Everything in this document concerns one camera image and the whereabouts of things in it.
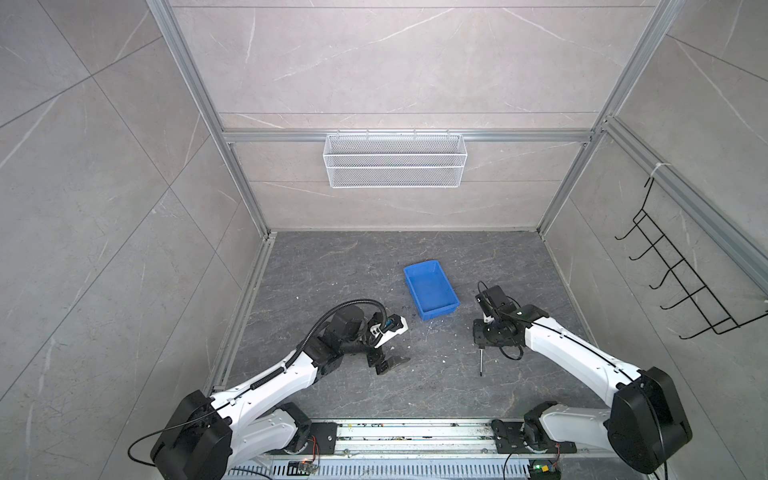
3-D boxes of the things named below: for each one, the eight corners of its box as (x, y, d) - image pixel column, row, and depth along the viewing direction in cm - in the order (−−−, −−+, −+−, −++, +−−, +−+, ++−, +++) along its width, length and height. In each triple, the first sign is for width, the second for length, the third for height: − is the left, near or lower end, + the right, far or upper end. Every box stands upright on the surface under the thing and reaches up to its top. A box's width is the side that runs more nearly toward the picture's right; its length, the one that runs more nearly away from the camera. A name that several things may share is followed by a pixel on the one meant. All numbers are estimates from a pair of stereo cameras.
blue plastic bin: (420, 323, 96) (422, 314, 92) (400, 274, 109) (400, 264, 104) (458, 312, 99) (461, 303, 94) (433, 265, 112) (435, 255, 107)
